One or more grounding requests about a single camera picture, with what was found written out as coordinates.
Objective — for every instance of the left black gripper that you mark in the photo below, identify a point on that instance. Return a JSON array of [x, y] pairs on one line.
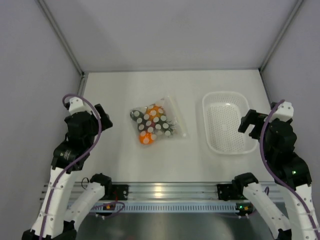
[[105, 122]]

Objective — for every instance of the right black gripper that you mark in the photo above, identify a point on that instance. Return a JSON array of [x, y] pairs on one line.
[[252, 117]]

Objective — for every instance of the fake pineapple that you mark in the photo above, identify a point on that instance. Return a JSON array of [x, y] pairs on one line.
[[162, 124]]

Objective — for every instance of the clear polka dot zip bag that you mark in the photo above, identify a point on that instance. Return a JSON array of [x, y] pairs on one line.
[[173, 113]]

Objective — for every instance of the fake dark purple fruit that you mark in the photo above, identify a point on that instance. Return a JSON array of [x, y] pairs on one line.
[[142, 119]]

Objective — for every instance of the fake orange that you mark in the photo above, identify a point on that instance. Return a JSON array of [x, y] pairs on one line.
[[147, 138]]

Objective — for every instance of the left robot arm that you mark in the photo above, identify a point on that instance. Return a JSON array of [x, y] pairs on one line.
[[56, 219]]

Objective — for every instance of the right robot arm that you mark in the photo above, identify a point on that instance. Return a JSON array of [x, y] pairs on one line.
[[291, 175]]

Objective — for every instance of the white perforated plastic basket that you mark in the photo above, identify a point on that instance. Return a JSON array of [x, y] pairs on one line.
[[222, 113]]

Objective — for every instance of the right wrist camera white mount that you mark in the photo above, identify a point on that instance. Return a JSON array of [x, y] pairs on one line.
[[284, 112]]

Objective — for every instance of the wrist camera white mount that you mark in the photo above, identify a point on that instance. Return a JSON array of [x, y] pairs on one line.
[[284, 112], [76, 105]]

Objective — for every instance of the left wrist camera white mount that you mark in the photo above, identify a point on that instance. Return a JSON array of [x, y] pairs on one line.
[[76, 105]]

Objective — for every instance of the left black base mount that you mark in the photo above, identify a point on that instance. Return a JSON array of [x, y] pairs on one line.
[[118, 192]]

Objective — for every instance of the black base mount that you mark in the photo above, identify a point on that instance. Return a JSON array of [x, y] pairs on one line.
[[118, 192], [228, 192]]

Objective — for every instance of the aluminium mounting rail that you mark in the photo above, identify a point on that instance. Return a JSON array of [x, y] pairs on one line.
[[176, 191]]

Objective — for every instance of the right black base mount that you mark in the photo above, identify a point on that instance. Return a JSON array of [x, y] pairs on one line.
[[228, 192]]

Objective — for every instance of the white slotted cable duct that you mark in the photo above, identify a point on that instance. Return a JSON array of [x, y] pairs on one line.
[[173, 207]]

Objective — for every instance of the left aluminium frame post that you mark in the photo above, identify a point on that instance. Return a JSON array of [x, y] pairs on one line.
[[64, 43]]

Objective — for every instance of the aluminium frame post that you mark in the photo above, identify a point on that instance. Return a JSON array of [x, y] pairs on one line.
[[281, 33], [64, 43]]

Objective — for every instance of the right aluminium frame post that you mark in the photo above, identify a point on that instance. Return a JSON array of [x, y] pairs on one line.
[[281, 33]]

